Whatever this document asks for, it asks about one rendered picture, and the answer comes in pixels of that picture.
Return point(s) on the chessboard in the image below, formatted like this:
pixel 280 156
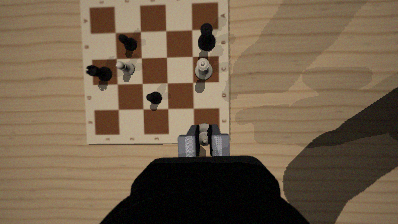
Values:
pixel 167 33

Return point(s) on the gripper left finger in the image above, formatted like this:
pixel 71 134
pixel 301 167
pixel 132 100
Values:
pixel 188 145

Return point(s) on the white pawn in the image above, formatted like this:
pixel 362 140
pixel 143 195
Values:
pixel 127 68

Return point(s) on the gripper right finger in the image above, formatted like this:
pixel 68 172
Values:
pixel 219 143

